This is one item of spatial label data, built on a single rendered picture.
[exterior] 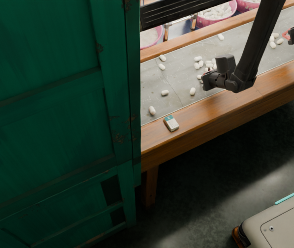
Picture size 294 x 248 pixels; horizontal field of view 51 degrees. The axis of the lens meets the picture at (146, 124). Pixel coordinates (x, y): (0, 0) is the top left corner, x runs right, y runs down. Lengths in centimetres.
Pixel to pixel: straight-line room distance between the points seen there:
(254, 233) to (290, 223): 18
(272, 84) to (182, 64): 40
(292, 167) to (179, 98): 108
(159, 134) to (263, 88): 49
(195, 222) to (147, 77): 90
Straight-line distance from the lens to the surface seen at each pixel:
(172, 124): 116
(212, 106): 126
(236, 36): 161
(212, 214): 187
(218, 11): 174
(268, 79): 142
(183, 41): 149
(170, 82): 134
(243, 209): 193
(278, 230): 165
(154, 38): 155
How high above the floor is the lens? 176
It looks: 57 degrees down
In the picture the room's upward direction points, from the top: 1 degrees clockwise
